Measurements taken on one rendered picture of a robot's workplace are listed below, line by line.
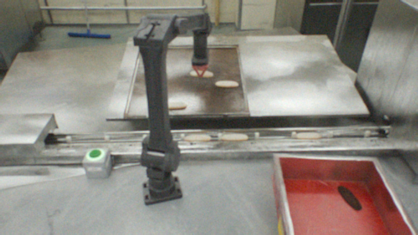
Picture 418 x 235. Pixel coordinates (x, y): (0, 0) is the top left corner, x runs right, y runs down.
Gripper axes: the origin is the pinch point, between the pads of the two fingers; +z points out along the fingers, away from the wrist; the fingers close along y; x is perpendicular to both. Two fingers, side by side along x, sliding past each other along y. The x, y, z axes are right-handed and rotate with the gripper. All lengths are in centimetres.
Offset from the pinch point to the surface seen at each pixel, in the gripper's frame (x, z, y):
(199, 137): -3.1, 6.0, -31.3
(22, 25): 217, 92, 179
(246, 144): -20.7, 5.0, -33.6
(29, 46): 217, 116, 174
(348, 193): -53, 4, -51
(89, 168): 30, 2, -51
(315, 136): -47, 6, -26
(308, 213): -40, 4, -59
